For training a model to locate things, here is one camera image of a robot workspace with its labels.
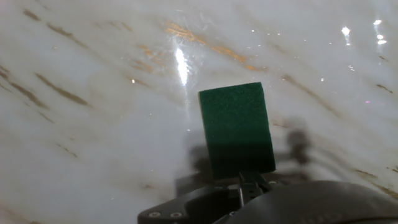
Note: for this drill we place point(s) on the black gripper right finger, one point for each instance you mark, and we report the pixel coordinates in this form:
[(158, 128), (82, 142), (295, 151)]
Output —
[(258, 183)]

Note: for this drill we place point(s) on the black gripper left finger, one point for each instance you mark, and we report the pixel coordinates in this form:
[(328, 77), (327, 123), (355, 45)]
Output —
[(199, 208)]

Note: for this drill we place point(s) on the marble pattern board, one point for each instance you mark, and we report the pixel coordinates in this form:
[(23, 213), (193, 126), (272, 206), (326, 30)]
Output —
[(93, 124)]

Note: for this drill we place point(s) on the green yellow sponge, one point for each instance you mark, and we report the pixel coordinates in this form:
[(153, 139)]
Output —
[(236, 124)]

